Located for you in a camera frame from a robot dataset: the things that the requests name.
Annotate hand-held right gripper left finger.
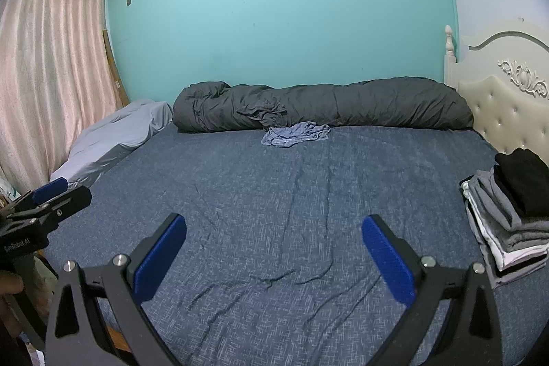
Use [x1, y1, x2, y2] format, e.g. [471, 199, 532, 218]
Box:
[44, 213, 188, 366]

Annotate person's left hand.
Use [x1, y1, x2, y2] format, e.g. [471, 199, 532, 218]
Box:
[0, 269, 25, 302]

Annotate light grey pillow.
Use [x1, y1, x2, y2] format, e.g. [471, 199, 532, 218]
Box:
[50, 100, 174, 191]

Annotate wooden frame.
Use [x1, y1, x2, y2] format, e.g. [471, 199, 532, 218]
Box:
[102, 29, 130, 109]

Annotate black folded garment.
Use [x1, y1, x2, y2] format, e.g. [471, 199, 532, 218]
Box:
[493, 148, 549, 219]

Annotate white folded garment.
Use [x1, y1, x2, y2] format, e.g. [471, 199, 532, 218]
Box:
[461, 184, 549, 269]

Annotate cream bed headboard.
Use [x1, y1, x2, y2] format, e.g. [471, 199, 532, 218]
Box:
[444, 19, 549, 169]

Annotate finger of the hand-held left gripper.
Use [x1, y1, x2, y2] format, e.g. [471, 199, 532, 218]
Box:
[17, 186, 93, 227]
[8, 176, 69, 214]

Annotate dark grey rolled duvet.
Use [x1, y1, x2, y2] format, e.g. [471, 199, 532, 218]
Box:
[172, 77, 475, 132]

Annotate pink curtain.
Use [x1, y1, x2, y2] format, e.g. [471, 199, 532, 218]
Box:
[0, 0, 125, 191]

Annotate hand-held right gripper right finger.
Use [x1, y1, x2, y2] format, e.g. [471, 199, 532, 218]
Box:
[361, 214, 504, 366]

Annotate bed with blue patterned sheet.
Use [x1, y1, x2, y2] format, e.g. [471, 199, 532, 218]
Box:
[43, 121, 549, 366]

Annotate dark grey folded garment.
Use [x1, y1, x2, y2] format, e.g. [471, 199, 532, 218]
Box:
[465, 207, 549, 290]

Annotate light blue plaid shorts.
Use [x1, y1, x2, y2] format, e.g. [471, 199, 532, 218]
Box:
[261, 121, 332, 147]

